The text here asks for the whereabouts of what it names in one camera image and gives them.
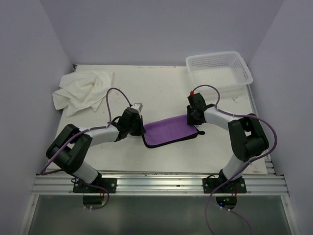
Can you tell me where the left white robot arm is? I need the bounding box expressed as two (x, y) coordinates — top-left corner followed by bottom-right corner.
(46, 103), (145, 192)

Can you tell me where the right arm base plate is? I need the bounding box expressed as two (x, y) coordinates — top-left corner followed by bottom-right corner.
(202, 175), (247, 194)

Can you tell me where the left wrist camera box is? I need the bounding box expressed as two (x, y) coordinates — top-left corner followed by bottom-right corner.
(131, 103), (143, 114)

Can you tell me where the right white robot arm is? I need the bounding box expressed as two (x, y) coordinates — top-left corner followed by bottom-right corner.
(187, 92), (269, 192)

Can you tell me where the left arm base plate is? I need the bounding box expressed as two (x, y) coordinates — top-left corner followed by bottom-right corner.
(71, 178), (117, 193)

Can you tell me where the white perforated plastic basket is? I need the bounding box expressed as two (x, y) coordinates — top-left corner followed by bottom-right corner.
(185, 51), (253, 91)

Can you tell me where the white crumpled towel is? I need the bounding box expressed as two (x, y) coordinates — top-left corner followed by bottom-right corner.
(52, 70), (114, 117)

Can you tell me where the purple microfiber towel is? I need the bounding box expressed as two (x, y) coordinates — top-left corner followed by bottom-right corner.
(142, 115), (205, 148)

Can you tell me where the aluminium mounting rail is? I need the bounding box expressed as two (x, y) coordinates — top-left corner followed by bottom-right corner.
(31, 171), (289, 196)

